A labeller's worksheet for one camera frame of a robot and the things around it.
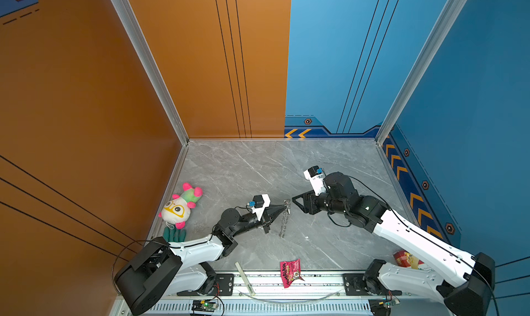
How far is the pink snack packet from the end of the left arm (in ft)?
0.67

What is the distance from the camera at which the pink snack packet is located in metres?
0.75

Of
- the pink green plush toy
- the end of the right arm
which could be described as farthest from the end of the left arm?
the pink green plush toy

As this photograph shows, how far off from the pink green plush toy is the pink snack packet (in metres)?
0.45

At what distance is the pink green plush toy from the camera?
2.83 ft

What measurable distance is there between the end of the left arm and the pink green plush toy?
399 mm

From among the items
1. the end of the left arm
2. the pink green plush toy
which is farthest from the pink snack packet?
the pink green plush toy

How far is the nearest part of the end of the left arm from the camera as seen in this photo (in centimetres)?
66

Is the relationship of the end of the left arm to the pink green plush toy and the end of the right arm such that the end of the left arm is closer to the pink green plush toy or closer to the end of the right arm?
the end of the right arm

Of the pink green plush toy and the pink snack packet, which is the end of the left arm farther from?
the pink green plush toy
